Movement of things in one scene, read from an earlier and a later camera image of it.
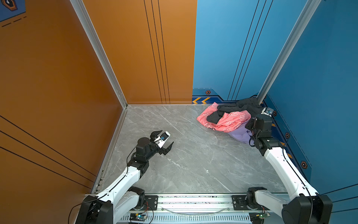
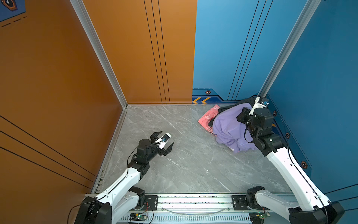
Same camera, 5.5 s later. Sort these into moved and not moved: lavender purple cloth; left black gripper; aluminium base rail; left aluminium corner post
Moved: lavender purple cloth
Not moved: left aluminium corner post; left black gripper; aluminium base rail
